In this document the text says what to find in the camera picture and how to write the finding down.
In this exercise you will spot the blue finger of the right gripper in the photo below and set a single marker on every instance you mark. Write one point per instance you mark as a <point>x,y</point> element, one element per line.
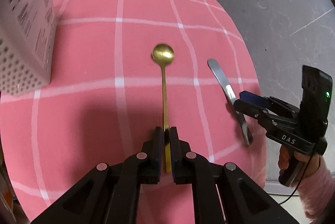
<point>256,99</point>

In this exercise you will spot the gold long-handled spoon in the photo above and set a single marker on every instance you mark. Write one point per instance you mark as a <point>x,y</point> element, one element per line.
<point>163,56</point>

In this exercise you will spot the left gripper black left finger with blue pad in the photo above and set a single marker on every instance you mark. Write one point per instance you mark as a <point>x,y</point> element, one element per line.
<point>109,194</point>

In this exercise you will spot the white perforated utensil holder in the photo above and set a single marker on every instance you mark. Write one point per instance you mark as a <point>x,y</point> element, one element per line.
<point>27,37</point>

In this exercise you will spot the steel butter knife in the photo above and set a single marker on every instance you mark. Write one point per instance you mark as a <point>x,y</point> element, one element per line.
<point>231,97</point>

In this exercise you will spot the pink sleeve forearm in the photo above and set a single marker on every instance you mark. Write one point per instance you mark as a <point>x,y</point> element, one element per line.
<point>316,193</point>

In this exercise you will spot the pink checkered tablecloth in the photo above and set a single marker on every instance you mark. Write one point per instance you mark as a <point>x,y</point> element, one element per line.
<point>105,96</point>

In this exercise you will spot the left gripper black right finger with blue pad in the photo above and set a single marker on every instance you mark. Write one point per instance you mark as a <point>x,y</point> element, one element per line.
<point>222,194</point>

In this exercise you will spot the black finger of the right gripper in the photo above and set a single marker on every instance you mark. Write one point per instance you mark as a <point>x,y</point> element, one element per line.
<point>269,114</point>

